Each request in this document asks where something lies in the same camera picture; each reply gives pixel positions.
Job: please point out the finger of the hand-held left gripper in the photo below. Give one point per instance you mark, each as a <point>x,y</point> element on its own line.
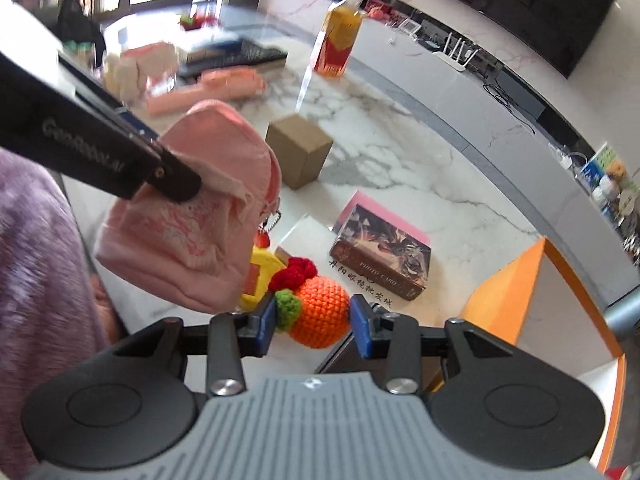
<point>172,176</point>
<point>136,125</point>

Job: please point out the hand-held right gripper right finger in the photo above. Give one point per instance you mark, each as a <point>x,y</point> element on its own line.
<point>360,327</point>

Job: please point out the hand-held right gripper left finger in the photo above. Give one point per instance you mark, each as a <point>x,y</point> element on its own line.
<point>267,325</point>

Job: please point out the orange crochet fruit toy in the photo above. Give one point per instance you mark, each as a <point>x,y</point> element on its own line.
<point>320,305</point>

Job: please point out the pink fabric pouch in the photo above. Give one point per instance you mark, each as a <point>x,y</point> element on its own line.
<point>215,132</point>

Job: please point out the dark illustrated card box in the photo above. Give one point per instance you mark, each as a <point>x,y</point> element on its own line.
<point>385,255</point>

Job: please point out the brown cardboard box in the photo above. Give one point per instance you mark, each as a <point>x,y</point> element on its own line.
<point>300,155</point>

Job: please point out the orange storage box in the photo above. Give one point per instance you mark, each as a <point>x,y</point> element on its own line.
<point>505,285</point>

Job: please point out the person's left forearm purple sleeve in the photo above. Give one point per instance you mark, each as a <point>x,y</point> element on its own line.
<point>35,285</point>

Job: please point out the cream soft toy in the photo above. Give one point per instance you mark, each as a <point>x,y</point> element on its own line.
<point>122,80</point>

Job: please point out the yellow soft toy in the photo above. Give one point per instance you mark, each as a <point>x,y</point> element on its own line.
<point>259,272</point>

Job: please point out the black bag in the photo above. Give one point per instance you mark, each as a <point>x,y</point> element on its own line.
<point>80,25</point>

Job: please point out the pink flat notebook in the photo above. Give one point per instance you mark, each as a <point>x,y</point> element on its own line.
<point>395,221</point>

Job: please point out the red strawberry item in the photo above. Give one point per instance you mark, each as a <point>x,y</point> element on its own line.
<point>195,21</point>

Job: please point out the black keyboard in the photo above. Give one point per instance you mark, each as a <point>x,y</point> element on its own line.
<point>235,57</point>

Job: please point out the orange drink bottle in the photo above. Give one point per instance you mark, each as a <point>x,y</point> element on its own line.
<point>337,35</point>

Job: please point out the white router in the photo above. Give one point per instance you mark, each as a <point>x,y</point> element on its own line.
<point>450,57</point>

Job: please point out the black set-top box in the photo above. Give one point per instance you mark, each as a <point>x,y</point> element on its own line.
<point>522,92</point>

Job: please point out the colourful packets on console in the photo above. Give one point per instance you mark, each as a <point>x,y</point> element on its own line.
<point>612,185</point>

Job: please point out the black flat television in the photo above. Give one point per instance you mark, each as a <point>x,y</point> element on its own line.
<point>525,5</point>

